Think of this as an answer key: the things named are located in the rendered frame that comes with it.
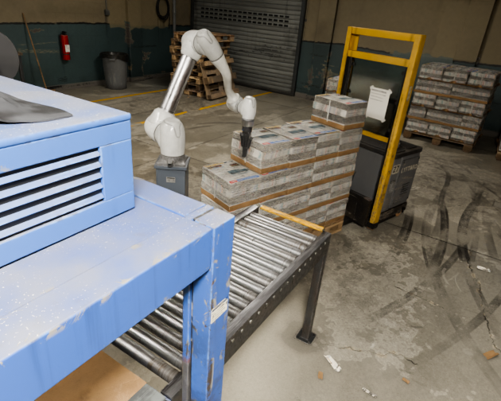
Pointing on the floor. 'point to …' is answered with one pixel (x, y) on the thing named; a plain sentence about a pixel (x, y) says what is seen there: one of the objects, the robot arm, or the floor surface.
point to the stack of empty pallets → (195, 85)
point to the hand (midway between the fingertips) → (244, 152)
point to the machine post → (207, 312)
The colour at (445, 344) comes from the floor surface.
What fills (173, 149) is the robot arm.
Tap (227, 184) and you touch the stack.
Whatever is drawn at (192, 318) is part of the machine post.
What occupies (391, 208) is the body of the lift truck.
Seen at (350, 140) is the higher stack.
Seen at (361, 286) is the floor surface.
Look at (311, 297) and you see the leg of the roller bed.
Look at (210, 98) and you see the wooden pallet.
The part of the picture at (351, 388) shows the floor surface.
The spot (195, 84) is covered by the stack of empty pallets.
